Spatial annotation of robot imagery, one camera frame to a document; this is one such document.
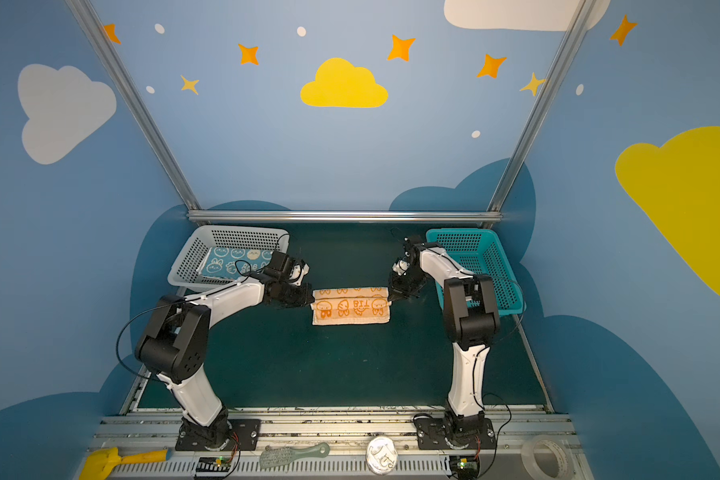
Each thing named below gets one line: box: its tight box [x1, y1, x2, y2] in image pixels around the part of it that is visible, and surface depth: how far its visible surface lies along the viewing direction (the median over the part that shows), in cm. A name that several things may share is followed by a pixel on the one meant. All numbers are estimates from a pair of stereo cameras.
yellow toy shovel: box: [84, 447, 168, 480], surface depth 71 cm
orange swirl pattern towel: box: [310, 287, 392, 325], surface depth 98 cm
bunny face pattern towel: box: [201, 246, 273, 279], surface depth 107 cm
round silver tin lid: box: [366, 435, 399, 475], surface depth 69 cm
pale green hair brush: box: [259, 442, 330, 469], surface depth 73 cm
